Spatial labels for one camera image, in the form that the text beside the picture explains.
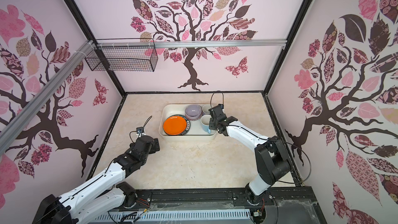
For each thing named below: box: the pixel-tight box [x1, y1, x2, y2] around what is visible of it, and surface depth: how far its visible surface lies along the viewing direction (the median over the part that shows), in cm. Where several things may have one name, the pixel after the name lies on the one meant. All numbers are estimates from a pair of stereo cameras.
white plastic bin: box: [158, 103, 218, 141], surface depth 100 cm
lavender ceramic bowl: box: [184, 104, 203, 121], surface depth 103 cm
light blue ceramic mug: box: [200, 114, 212, 134], surface depth 94 cm
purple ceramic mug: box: [201, 103, 212, 115], surface depth 102 cm
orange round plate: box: [163, 115, 188, 136], surface depth 99 cm
